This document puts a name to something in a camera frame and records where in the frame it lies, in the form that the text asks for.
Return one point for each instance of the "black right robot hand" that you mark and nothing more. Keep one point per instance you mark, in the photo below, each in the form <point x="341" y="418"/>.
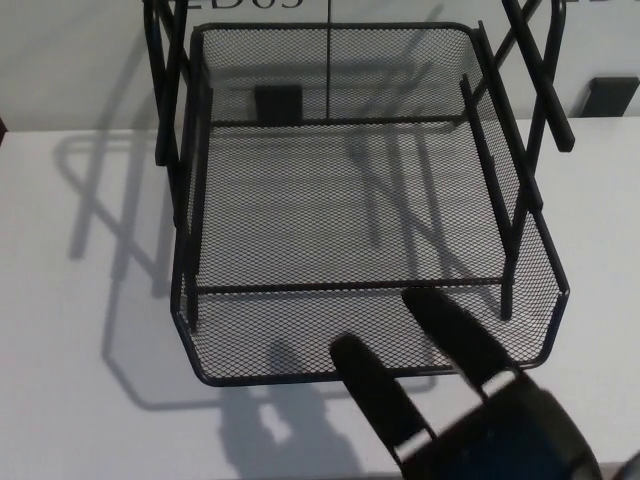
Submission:
<point x="500" y="430"/>

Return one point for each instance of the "black mesh file tray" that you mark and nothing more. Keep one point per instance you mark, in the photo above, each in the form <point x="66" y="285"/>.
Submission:
<point x="300" y="210"/>

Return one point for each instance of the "black wall bracket right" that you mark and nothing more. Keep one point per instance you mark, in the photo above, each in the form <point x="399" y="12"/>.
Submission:
<point x="615" y="96"/>

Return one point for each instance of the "black wall bracket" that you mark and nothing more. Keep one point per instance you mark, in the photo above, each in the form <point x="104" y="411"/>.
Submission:
<point x="278" y="104"/>
<point x="615" y="96"/>

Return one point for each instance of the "black wall bracket centre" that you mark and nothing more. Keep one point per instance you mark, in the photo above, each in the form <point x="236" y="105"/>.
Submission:
<point x="278" y="104"/>

